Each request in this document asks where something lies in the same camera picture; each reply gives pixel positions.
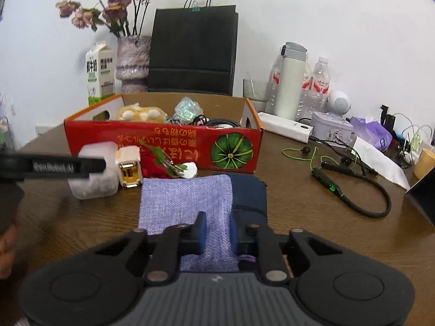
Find clear plastic water bottle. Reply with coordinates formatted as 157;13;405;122
265;52;288;116
299;56;332;121

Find purple woven pouch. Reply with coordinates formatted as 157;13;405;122
138;174;256;273

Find black stand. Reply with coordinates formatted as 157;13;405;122
380;105;396;136

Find braided cable bundle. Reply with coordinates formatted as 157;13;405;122
204;118;240;129

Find white round speaker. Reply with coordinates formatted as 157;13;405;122
327;90;352;115

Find white power bank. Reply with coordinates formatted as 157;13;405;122
257;111;315;144

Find iridescent green wrapper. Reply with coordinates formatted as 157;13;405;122
174;97;204;124

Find white paper sheet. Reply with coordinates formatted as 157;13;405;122
352;136;412;191

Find printed grey tin box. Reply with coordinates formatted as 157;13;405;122
311;111;355;142

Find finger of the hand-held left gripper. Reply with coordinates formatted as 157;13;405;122
82;158;107;179

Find clear drinking glass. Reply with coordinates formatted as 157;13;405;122
242;78;271;111

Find white green milk carton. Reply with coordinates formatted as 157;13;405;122
85;41;116;106

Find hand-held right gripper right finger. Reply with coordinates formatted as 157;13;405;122
229;211;344;284

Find wooden desktop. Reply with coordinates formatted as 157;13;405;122
0;122;435;326

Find clear plastic jar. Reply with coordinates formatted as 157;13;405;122
68;142;119;200

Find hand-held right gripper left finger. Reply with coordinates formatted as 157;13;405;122
90;211;208;286

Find red rose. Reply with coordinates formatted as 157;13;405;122
139;141;189;179

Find black green neckband earphones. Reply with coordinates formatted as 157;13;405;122
282;146;392;218

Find yellow round container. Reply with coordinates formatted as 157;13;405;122
413;148;435;180

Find person's left hand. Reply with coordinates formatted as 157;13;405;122
0;225;18;280

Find black paper bag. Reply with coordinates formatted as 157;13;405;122
147;0;238;96

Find white thermos bottle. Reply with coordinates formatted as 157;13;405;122
275;42;308;119

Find yellow white plush toy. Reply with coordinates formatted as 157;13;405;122
114;104;167;123

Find purple plastic bag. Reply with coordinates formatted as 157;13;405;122
350;116;393;152

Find pink purple vase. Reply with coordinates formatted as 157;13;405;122
115;36;152;95

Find dark grey box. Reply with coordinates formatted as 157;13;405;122
404;166;435;228

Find dark blue zip case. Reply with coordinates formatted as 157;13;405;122
226;173;268;255

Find white yellow charger plug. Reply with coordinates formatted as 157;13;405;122
116;145;142;188

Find red cardboard box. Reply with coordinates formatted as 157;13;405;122
64;93;265;174

